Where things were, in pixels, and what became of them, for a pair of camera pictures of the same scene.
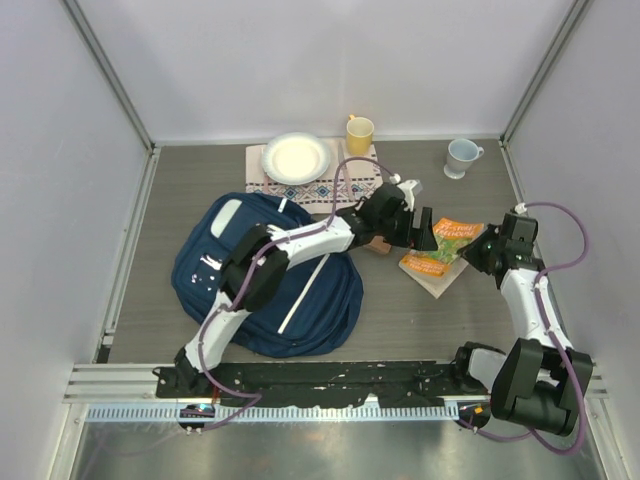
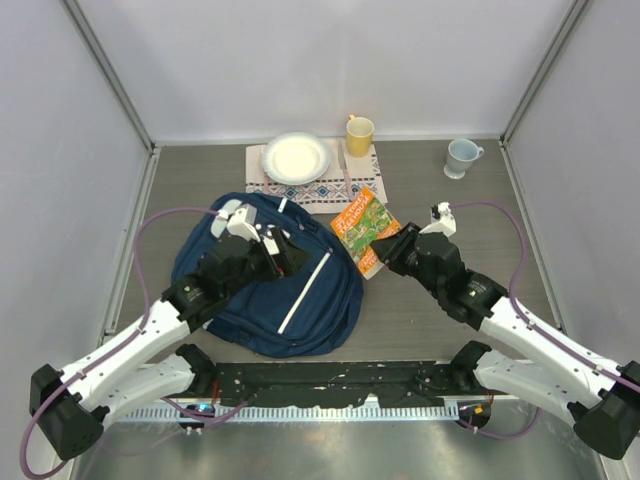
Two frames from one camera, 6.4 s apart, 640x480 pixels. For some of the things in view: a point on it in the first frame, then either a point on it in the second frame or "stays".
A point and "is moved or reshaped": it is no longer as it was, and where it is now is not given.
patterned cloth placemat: x=347 y=174 stays
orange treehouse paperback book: x=435 y=270 is moved or reshaped
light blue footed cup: x=461 y=153 stays
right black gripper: x=471 y=253 -> x=393 y=248
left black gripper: x=407 y=240 -> x=289 y=258
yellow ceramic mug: x=359 y=131 stays
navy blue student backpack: x=318 y=303 stays
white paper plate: x=295 y=158 stays
